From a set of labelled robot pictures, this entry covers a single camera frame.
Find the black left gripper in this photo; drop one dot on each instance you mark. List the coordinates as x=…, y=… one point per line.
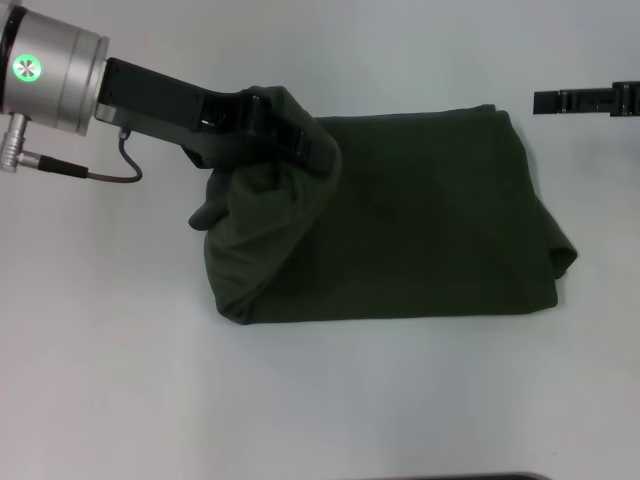
x=165, y=110

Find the dark green FREE t-shirt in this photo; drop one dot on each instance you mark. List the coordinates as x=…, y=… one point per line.
x=400, y=225

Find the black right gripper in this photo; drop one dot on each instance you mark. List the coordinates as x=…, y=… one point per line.
x=626, y=99

